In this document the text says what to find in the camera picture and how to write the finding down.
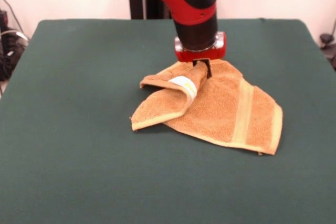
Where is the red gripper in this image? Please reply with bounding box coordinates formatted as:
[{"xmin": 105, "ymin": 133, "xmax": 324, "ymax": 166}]
[{"xmin": 174, "ymin": 31, "xmax": 227, "ymax": 79}]

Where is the tan terry towel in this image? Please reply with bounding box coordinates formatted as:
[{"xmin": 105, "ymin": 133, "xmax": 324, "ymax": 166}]
[{"xmin": 130, "ymin": 58, "xmax": 284, "ymax": 156}]

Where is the dark green table cloth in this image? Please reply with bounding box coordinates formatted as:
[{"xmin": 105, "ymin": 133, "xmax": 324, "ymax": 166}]
[{"xmin": 0, "ymin": 18, "xmax": 336, "ymax": 224}]

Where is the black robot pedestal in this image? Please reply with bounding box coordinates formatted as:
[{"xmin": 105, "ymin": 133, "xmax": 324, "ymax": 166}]
[{"xmin": 128, "ymin": 0, "xmax": 175, "ymax": 20}]

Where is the grey cable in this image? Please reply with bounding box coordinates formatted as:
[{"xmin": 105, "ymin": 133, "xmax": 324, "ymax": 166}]
[{"xmin": 0, "ymin": 29, "xmax": 30, "ymax": 43}]

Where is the thin black cable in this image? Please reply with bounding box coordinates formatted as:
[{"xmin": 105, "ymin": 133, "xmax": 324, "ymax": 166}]
[{"xmin": 0, "ymin": 0, "xmax": 23, "ymax": 33}]

